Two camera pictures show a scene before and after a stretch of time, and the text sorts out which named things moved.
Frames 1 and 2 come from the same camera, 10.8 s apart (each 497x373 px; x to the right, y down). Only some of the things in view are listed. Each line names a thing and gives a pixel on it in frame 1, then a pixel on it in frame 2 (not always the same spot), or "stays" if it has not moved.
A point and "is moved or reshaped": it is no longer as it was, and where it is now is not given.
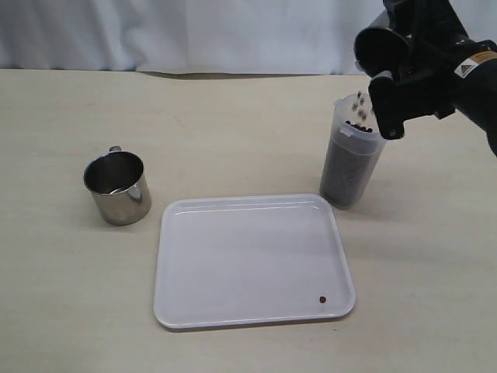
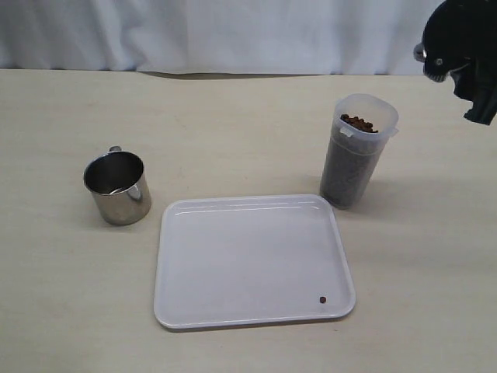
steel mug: (379, 49) is moved or reshaped
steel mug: (116, 179) stays
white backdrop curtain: (211, 36) stays
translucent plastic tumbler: (352, 152) stays
